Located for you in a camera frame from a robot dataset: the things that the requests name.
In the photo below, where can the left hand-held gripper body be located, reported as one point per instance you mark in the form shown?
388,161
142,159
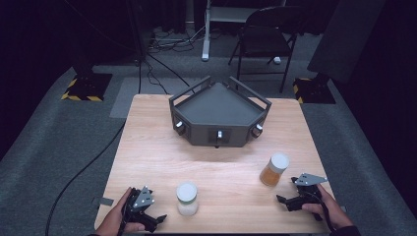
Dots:
142,198

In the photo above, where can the person's left hand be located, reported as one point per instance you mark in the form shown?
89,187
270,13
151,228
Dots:
113,216

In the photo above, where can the grey tape strip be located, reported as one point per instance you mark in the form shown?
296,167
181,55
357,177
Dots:
104,201

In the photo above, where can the large dark panel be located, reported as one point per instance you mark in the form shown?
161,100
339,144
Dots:
344,39

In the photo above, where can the stand base with hazard stripes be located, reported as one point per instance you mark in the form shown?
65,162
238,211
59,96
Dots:
314,91
87,87

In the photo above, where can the white-lidded jar with white contents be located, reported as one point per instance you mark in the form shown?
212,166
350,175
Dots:
187,204

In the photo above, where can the grey floor mat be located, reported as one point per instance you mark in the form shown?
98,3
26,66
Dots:
131,98

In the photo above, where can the black tripod pole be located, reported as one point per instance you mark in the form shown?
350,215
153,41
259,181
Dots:
137,29

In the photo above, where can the person's right hand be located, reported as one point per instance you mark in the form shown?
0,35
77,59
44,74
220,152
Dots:
334,209

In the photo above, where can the white desk frame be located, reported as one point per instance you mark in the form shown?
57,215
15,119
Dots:
209,29

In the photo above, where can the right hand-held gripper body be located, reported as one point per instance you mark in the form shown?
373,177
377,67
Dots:
309,187

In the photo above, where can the black folding chair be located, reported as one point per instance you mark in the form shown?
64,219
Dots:
265,36

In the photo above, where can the small white floor object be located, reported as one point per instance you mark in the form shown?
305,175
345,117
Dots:
277,60

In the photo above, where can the white-lidded jar with orange contents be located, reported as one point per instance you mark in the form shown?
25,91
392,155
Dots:
270,176

